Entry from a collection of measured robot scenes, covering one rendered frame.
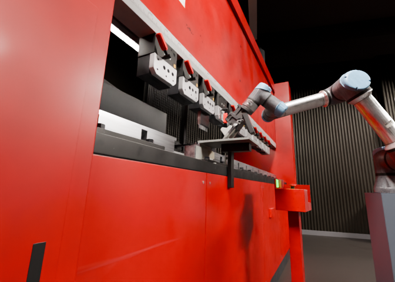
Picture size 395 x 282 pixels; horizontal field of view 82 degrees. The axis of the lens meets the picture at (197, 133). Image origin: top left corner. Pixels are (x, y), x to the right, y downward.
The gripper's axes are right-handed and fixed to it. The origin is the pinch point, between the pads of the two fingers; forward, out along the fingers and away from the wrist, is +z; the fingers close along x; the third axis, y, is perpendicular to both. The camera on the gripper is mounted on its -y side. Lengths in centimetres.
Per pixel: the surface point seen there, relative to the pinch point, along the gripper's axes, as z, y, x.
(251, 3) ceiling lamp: -174, 157, -164
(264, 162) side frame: -8, 11, -215
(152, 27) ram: -17, 32, 52
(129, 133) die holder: 16, 7, 57
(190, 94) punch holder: -7.2, 20.0, 23.5
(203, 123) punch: 0.2, 15.7, 2.8
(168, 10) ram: -28, 41, 44
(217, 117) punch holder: -7.9, 17.5, -10.1
